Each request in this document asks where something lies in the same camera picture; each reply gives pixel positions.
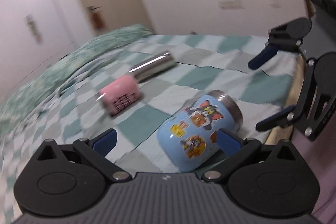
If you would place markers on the blue cartoon sticker cup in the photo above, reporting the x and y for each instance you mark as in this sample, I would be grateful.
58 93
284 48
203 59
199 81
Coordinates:
189 137

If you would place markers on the checkered green white blanket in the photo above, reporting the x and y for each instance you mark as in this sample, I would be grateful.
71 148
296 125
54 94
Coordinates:
204 63

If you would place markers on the stainless steel cup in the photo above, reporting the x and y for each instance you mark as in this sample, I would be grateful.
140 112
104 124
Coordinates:
152 66

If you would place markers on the pink cup with text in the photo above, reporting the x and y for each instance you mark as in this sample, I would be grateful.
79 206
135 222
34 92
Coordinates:
119 94

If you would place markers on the white wardrobe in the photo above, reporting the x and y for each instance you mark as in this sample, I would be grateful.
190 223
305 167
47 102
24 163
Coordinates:
64 28

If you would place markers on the green floral quilt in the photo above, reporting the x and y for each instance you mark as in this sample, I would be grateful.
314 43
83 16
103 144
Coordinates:
29 96

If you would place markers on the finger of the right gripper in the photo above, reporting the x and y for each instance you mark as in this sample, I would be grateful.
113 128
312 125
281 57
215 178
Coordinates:
288 116
287 37

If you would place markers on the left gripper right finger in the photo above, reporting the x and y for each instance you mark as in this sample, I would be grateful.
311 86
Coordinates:
238 152

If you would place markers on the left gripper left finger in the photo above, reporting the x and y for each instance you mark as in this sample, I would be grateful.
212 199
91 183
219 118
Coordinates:
92 152

